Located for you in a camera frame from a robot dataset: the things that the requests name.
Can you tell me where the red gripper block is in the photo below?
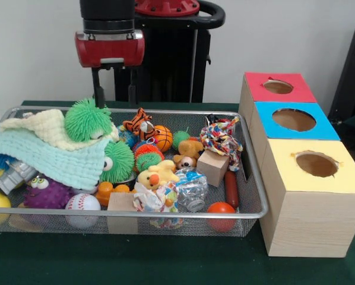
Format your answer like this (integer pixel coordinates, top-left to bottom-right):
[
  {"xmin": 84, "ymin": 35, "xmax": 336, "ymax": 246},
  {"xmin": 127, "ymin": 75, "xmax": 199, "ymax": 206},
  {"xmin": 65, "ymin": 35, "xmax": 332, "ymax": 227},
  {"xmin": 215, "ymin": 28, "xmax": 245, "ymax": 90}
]
[{"xmin": 75, "ymin": 31, "xmax": 146, "ymax": 109}]

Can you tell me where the tiger striped toy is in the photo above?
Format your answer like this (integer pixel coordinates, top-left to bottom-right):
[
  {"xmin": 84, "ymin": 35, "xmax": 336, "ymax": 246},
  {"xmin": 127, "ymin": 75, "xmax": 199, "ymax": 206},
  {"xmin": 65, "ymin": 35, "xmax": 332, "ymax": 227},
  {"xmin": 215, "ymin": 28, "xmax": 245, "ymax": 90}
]
[{"xmin": 123, "ymin": 107, "xmax": 156, "ymax": 140}]

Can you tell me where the green spiky ball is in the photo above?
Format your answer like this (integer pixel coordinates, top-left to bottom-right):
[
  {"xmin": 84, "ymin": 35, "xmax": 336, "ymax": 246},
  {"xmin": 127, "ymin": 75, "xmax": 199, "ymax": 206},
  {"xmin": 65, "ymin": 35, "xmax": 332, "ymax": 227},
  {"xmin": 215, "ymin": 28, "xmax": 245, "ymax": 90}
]
[{"xmin": 65, "ymin": 98, "xmax": 114, "ymax": 143}]

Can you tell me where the cream knitted cloth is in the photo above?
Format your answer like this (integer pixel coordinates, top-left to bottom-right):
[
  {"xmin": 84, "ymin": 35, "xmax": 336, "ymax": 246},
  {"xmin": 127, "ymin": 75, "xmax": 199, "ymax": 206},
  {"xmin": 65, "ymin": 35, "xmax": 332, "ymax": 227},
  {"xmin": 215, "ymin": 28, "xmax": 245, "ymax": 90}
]
[{"xmin": 0, "ymin": 109, "xmax": 120, "ymax": 151}]

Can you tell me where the mint knitted cloth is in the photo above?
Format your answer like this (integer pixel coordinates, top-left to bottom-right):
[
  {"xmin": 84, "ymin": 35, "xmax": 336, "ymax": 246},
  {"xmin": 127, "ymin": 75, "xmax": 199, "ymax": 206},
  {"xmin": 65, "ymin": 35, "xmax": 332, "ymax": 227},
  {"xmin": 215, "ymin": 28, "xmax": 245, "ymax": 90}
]
[{"xmin": 0, "ymin": 123, "xmax": 110, "ymax": 191}]

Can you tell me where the brown plush toy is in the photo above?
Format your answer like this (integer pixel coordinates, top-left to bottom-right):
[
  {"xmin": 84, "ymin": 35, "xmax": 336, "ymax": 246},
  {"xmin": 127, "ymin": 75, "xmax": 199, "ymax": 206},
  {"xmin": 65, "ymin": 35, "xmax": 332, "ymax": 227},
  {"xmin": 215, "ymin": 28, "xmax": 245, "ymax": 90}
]
[{"xmin": 173, "ymin": 140, "xmax": 205, "ymax": 171}]

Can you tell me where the clear shallow mesh bin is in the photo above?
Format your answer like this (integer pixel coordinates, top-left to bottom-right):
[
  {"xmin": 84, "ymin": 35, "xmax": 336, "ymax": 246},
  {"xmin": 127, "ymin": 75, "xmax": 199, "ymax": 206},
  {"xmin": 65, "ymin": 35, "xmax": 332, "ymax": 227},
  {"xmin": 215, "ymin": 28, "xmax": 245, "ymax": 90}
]
[{"xmin": 0, "ymin": 106, "xmax": 270, "ymax": 238}]

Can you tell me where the wooden box with three holes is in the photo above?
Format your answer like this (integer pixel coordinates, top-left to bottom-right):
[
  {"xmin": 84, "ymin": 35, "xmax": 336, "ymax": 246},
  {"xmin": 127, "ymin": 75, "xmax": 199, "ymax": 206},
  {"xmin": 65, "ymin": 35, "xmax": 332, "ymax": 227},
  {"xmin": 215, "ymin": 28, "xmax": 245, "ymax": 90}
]
[{"xmin": 239, "ymin": 72, "xmax": 355, "ymax": 258}]

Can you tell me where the small orange basketball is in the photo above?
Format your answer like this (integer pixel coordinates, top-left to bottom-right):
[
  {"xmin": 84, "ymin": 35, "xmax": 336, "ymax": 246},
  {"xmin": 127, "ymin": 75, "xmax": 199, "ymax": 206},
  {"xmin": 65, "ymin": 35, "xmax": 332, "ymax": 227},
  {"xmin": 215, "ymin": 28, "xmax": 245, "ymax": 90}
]
[{"xmin": 153, "ymin": 125, "xmax": 174, "ymax": 153}]

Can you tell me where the white baseball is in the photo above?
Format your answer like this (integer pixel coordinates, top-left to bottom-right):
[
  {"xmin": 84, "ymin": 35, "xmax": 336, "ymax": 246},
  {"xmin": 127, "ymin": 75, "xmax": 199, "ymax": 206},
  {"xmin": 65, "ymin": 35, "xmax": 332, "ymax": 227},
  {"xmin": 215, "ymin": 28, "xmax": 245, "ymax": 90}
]
[{"xmin": 65, "ymin": 193, "xmax": 101, "ymax": 229}]

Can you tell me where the purple monster toy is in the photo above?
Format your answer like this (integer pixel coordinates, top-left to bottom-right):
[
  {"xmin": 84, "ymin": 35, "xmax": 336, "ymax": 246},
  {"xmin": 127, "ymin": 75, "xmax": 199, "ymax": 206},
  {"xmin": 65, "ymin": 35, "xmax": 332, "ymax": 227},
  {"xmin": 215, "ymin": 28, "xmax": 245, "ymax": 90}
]
[{"xmin": 23, "ymin": 174, "xmax": 77, "ymax": 210}]

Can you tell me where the red maraca rattle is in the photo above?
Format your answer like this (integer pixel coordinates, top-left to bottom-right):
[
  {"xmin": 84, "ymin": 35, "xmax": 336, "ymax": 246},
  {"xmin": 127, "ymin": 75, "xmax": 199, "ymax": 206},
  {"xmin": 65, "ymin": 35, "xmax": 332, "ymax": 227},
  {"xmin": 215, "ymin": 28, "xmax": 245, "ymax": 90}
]
[{"xmin": 207, "ymin": 170, "xmax": 240, "ymax": 233}]

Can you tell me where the dark green tablecloth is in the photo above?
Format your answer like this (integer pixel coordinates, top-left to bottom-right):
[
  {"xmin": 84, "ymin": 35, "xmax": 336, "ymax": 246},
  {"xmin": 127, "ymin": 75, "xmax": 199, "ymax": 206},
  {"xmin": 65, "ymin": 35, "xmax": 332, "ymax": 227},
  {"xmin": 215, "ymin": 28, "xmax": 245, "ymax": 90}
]
[{"xmin": 0, "ymin": 100, "xmax": 355, "ymax": 285}]

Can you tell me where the black panel stand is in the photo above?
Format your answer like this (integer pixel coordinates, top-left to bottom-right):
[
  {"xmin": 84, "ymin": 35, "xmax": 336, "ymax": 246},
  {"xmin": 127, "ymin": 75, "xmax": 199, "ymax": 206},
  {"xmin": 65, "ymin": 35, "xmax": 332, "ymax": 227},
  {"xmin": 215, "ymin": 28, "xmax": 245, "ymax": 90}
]
[{"xmin": 328, "ymin": 20, "xmax": 355, "ymax": 140}]

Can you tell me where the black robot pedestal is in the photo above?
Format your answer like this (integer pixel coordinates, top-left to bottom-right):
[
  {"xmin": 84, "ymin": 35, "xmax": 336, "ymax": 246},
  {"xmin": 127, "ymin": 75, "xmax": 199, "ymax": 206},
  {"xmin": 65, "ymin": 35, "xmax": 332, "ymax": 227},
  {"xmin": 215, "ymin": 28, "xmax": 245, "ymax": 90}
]
[{"xmin": 115, "ymin": 0, "xmax": 226, "ymax": 103}]

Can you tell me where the multicoloured rope toy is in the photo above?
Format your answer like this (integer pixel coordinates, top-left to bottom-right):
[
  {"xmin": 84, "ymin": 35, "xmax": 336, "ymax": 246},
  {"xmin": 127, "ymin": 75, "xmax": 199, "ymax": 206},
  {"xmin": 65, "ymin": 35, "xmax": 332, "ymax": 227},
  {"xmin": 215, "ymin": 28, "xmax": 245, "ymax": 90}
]
[{"xmin": 199, "ymin": 116, "xmax": 243, "ymax": 172}]

